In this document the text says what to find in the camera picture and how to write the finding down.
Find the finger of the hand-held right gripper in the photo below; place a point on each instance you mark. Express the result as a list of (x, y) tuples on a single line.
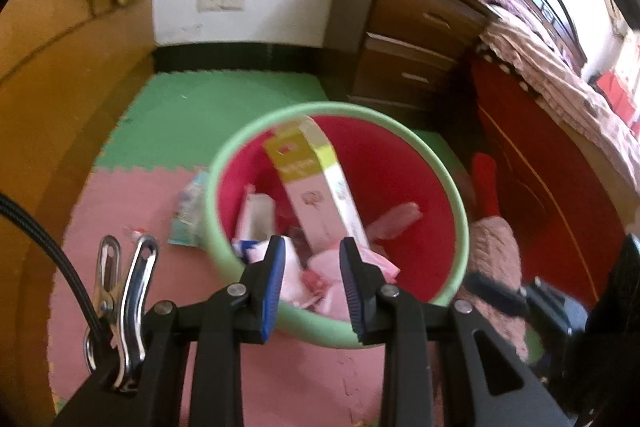
[(500, 294)]

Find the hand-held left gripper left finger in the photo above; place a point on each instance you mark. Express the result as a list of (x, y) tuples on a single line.
[(272, 292)]

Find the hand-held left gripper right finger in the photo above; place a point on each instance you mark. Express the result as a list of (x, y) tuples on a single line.
[(354, 292)]

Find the white and blue device box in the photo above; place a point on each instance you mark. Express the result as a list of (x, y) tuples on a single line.
[(255, 217)]

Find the light blue wet wipes pack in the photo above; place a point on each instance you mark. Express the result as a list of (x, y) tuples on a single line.
[(190, 212)]

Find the red bin with green rim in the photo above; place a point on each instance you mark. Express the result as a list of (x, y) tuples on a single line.
[(400, 157)]

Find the red bed cover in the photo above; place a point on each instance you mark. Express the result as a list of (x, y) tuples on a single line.
[(550, 207)]

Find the person's red sock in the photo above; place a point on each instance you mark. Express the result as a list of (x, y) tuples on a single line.
[(485, 187)]

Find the tall white yellow-green box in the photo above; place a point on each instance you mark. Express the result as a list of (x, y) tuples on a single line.
[(320, 187)]

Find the clear wrapper with red print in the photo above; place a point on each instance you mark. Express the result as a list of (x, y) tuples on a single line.
[(140, 234)]

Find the pink foam floor mat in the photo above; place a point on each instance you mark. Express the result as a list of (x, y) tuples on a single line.
[(125, 207)]

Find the green foam floor mat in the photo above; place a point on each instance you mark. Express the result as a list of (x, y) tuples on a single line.
[(200, 107)]

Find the pink floral quilt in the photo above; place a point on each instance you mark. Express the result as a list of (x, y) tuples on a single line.
[(550, 72)]

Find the red pillow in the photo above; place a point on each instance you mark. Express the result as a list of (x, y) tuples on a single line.
[(617, 97)]

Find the dark wooden nightstand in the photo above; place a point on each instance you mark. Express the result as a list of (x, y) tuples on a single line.
[(410, 32)]

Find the light wooden wardrobe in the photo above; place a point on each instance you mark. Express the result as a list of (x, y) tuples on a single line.
[(50, 82)]

